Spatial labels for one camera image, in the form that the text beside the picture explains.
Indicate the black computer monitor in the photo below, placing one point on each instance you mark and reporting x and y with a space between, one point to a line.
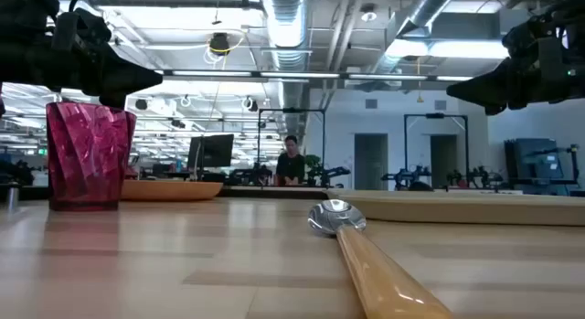
212 151

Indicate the grey door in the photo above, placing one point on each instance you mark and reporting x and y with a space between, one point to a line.
443 161
370 161

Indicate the red faceted plastic cup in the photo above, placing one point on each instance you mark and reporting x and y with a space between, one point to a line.
87 159

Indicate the orange plate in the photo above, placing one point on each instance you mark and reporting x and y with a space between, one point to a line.
173 191

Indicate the silver metal cylinder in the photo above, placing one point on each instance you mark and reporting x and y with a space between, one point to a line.
12 198

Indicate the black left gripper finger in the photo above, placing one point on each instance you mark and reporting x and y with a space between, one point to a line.
130 79
112 101

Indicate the dark equipment cabinet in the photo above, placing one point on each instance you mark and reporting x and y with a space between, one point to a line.
532 159

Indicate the person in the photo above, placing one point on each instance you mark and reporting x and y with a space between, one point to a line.
290 166

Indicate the black robot rig frame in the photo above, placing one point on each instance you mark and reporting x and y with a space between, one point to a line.
292 110
436 116

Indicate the silver ceiling air duct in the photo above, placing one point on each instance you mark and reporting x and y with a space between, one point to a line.
285 31

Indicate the black ceiling device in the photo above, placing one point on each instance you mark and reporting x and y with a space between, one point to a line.
219 44

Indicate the green background plant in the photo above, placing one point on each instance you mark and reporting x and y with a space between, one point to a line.
313 163

